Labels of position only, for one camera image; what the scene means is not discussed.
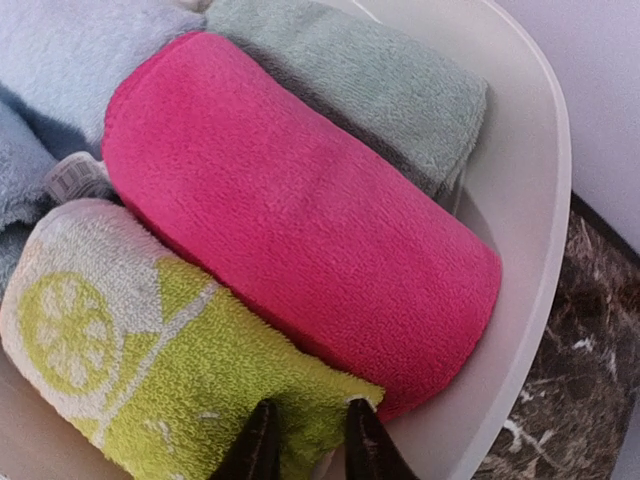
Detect light blue rolled towel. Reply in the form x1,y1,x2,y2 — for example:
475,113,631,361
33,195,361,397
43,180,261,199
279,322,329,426
1,100,56,290
1,0,209,159

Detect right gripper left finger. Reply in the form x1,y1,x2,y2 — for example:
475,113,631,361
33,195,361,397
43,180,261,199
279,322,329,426
209,399,280,480

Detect light blue rolled towel front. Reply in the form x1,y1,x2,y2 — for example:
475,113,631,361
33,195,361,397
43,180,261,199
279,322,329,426
1,100,56,290

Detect yellow green patterned towel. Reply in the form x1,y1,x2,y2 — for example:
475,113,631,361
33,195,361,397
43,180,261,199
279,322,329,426
1,199,384,479

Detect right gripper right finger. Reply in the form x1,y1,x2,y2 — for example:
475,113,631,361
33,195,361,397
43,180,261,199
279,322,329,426
345,398,418,480

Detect light blue rolled towel back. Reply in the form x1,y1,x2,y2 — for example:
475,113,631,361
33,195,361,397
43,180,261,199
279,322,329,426
1,0,209,159

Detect green rolled towel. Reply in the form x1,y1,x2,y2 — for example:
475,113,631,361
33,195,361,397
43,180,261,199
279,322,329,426
205,0,488,201

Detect pink towel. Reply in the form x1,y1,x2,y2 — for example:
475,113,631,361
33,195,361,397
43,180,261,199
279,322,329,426
101,33,501,420

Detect white plastic tub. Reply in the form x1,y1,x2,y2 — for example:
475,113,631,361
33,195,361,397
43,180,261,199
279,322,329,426
0,0,574,480

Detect white barcode care label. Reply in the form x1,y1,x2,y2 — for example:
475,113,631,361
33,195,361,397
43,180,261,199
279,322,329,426
44,151,114,205

